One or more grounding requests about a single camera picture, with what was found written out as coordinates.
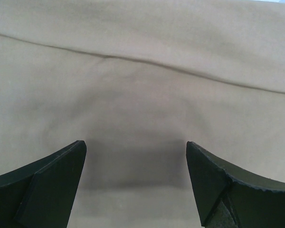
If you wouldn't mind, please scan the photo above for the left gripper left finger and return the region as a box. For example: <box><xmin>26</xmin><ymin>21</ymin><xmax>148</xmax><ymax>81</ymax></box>
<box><xmin>0</xmin><ymin>141</ymin><xmax>86</xmax><ymax>228</ymax></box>

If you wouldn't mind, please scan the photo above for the beige t shirt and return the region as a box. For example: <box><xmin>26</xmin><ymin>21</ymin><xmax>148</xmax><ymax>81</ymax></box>
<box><xmin>0</xmin><ymin>0</ymin><xmax>285</xmax><ymax>228</ymax></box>

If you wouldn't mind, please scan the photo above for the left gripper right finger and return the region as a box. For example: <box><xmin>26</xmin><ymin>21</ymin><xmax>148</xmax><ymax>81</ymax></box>
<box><xmin>186</xmin><ymin>142</ymin><xmax>285</xmax><ymax>228</ymax></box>

